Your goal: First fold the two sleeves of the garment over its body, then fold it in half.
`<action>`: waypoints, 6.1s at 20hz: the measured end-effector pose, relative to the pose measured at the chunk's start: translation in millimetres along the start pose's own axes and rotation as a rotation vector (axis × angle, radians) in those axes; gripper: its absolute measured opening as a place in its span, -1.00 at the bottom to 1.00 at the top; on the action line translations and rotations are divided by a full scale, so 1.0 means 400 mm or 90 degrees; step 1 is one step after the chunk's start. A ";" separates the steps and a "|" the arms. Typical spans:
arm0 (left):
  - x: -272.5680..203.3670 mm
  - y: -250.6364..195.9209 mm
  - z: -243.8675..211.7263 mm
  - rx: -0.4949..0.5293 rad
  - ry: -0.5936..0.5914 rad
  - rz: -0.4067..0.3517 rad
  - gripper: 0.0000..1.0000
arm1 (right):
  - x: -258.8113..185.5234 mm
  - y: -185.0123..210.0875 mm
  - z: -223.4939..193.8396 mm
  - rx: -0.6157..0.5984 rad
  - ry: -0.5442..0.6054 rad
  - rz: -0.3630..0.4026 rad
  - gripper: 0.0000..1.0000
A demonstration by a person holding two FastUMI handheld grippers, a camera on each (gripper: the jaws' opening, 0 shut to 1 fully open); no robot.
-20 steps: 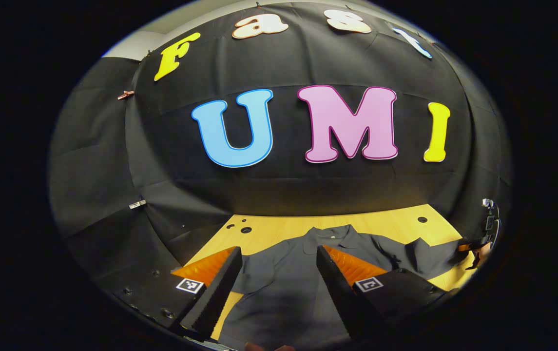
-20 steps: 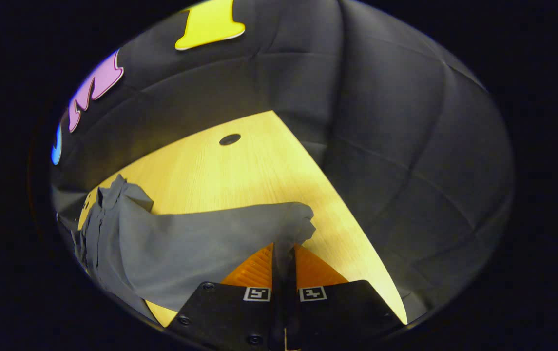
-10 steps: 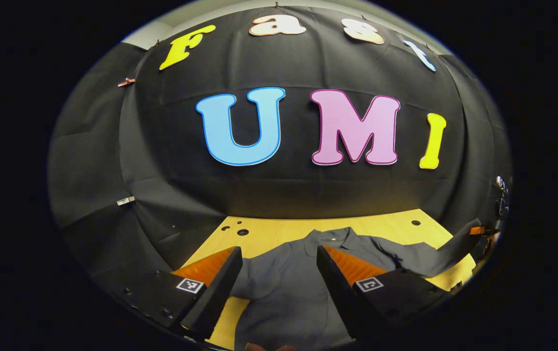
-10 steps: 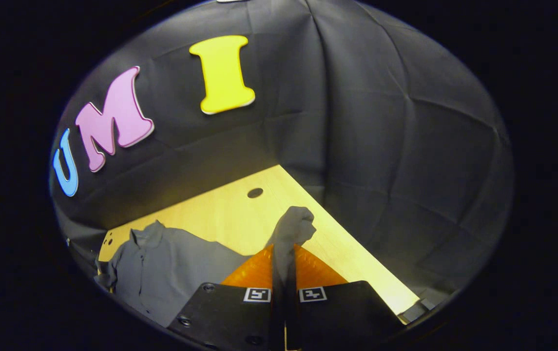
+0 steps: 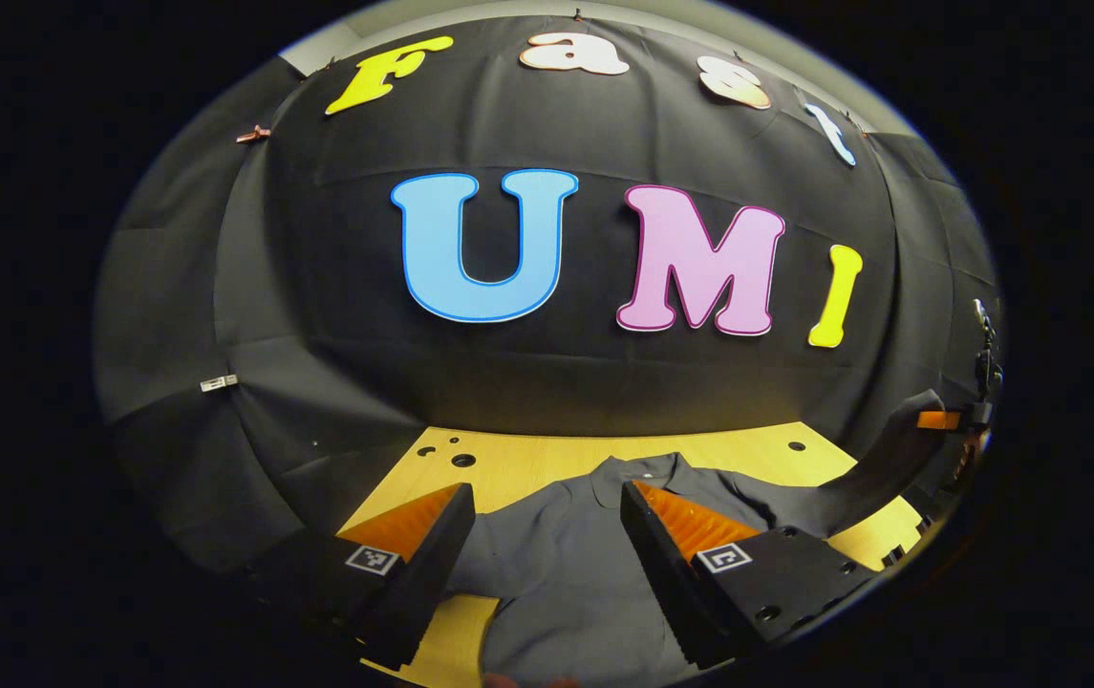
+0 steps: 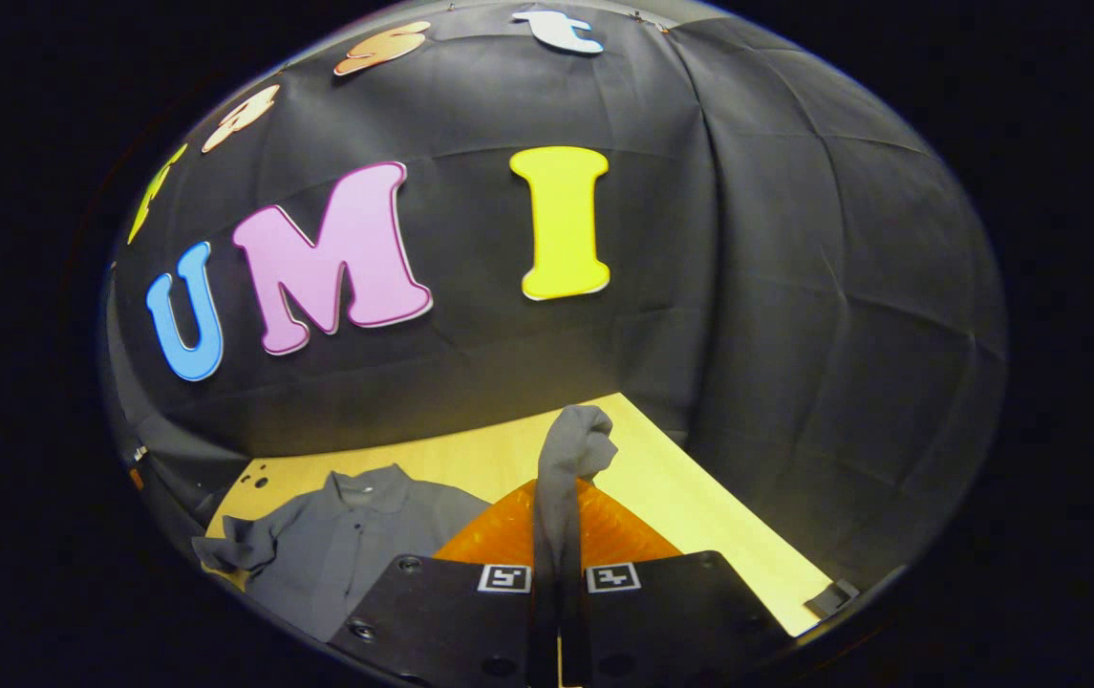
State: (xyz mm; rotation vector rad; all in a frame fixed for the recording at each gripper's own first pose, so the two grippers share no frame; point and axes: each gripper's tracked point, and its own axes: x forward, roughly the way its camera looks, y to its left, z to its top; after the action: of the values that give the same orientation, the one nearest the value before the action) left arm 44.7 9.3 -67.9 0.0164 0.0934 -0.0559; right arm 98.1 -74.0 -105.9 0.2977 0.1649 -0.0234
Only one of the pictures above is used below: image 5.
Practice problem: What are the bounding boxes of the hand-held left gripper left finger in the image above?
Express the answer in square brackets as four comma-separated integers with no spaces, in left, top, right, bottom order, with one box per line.
[250,481,478,672]

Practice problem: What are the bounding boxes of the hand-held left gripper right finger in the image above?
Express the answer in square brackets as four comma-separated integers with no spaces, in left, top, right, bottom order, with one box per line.
[619,478,882,670]

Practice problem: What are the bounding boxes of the grey button shirt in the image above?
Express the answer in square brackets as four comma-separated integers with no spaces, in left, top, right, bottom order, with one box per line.
[446,389,947,688]

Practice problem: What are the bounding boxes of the black backdrop cloth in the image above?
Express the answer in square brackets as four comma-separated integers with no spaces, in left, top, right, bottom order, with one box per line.
[93,14,1004,574]

